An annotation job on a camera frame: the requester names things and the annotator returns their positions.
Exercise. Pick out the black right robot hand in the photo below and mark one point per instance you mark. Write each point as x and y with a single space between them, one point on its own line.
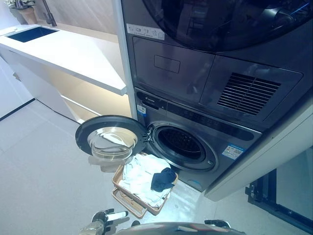
215 223

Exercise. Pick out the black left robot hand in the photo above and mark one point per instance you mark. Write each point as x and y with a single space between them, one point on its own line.
117 214

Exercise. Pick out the dark blue garment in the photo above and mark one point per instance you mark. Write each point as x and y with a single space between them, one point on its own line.
162 180

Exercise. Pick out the woven wicker laundry basket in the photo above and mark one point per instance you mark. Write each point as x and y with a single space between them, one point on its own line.
117 180

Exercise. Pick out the white crumpled clothes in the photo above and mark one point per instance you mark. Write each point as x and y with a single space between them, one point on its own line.
139 176

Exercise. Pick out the grey front-load washing machine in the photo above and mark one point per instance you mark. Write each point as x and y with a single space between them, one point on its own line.
232 133

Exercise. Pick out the silver robot torso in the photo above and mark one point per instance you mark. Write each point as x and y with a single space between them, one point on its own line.
176 228

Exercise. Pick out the white energy label sticker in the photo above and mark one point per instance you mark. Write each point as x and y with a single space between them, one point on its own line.
233 151

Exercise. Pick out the white base cabinet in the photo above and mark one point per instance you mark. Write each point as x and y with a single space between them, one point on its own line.
36 85

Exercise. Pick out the white countertop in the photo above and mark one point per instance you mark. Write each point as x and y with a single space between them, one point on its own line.
73 56

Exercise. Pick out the grey stacked tumble dryer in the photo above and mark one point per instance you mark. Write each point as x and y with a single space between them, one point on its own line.
171 49

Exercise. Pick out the white instruction label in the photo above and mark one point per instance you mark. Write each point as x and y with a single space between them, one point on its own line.
145 31

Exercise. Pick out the dark rectangular sink basin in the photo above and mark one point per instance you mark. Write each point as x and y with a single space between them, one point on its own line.
31 34

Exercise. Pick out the dark metal faucet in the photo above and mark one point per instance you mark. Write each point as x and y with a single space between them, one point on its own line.
50 14

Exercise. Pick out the beige plant pot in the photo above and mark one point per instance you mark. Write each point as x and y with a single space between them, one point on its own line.
29 16

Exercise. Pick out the pale potted plant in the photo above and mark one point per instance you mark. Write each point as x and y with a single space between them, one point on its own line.
17 3

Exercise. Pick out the black metal frame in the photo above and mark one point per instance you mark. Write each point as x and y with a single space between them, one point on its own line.
259 195

